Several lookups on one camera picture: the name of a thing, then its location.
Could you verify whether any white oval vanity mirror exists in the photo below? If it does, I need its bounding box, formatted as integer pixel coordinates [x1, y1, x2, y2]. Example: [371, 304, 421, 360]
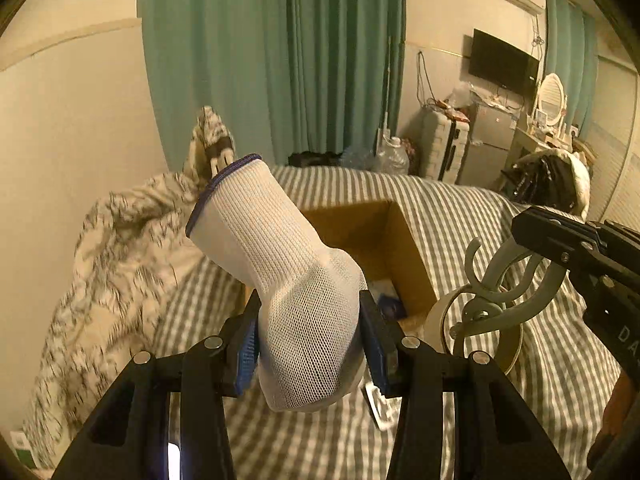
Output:
[532, 72, 570, 129]

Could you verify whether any cardboard box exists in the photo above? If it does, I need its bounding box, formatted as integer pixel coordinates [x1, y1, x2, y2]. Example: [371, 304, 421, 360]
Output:
[240, 200, 441, 342]

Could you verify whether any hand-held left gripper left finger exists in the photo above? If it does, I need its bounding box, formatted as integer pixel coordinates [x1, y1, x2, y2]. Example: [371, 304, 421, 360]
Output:
[50, 291, 262, 480]

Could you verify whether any silver blister pack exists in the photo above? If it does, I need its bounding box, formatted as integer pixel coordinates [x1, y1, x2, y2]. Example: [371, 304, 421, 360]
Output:
[364, 382, 402, 432]

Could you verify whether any white wardrobe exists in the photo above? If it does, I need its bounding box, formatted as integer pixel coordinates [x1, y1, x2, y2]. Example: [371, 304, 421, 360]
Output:
[584, 54, 640, 233]

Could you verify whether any white ribbed suitcase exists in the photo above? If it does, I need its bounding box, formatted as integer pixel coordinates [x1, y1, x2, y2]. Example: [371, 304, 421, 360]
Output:
[419, 107, 474, 184]

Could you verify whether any black bag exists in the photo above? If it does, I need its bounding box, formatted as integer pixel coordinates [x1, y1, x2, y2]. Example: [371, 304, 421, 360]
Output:
[287, 151, 347, 169]

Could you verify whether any white vanity desk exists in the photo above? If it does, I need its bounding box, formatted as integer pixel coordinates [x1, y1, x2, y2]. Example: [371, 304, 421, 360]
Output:
[509, 126, 582, 162]

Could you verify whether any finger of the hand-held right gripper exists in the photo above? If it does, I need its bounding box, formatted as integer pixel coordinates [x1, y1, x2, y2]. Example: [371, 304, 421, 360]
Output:
[511, 205, 608, 272]

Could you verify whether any roll of beige tape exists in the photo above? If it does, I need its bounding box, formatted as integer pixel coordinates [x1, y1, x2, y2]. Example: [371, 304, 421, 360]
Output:
[424, 287, 524, 377]

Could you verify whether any narrow green curtain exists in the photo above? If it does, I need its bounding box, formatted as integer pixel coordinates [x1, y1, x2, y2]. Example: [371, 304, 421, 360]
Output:
[544, 0, 599, 137]

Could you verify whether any grey-green plastic hook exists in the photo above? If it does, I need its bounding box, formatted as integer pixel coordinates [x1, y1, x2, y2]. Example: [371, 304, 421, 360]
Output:
[449, 237, 569, 344]

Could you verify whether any small grey fridge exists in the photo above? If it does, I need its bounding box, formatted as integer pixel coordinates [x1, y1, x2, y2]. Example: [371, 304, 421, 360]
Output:
[457, 102, 522, 187]

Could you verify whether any wide green curtain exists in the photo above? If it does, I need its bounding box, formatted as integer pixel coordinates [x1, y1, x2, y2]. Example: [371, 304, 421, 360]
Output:
[137, 0, 407, 177]

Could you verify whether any clear plastic water bottle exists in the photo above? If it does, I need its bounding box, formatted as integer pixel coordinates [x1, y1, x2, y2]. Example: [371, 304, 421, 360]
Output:
[375, 135, 411, 176]

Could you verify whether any white sock with blue cuff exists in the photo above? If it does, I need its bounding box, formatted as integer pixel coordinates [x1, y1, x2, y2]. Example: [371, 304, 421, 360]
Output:
[185, 155, 369, 414]

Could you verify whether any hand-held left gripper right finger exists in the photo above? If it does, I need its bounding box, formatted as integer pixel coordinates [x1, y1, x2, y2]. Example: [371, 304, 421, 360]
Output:
[359, 290, 574, 480]

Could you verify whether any leaf-patterned blanket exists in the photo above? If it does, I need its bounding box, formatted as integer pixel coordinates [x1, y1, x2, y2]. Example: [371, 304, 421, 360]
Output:
[22, 105, 237, 467]

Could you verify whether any person's right hand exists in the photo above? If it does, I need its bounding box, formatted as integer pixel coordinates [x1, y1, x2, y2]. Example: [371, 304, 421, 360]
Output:
[601, 373, 640, 458]

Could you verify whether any black wall television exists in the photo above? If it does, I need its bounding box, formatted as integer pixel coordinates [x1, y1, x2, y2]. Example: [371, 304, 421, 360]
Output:
[468, 29, 541, 99]

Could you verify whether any black wall cable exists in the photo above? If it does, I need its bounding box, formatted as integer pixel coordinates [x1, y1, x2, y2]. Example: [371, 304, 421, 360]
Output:
[416, 51, 437, 107]

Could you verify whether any black and white jacket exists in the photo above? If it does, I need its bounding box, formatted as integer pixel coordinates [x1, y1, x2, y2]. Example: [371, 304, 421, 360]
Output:
[500, 147, 592, 217]

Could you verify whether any clear plastic bag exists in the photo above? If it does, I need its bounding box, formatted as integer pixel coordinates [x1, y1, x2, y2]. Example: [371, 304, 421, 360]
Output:
[444, 82, 474, 112]

